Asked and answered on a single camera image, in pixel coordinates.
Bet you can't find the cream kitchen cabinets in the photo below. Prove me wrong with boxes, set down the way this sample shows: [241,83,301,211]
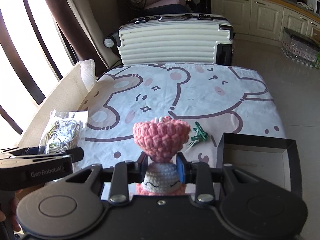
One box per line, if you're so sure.
[211,0,319,43]

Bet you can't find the cream ribbed suitcase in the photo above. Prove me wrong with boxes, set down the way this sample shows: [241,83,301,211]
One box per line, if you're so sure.
[104,14,234,66]

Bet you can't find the person's left hand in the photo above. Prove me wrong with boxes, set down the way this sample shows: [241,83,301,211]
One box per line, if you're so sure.
[1,191,20,235]

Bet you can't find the pack of water bottles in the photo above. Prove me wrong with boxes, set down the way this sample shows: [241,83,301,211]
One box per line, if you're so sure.
[281,28,319,69]

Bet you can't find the pink crochet doll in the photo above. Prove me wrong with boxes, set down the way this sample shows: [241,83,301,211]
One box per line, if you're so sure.
[133,116,191,196]

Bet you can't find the green clothespins with string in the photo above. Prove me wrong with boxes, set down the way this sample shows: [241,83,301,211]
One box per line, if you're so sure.
[186,121,209,151]

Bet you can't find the bag of beaded cords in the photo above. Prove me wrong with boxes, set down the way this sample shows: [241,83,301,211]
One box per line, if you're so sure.
[39,110,88,154]

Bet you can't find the cartoon bear bed sheet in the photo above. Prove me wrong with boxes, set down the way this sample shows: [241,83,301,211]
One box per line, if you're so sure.
[76,63,285,169]

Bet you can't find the black cardboard box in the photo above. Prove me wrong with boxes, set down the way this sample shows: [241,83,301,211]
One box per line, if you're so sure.
[216,133,303,198]

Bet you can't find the brown curtain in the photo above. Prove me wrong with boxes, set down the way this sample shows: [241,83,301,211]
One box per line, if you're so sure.
[45,0,107,76]

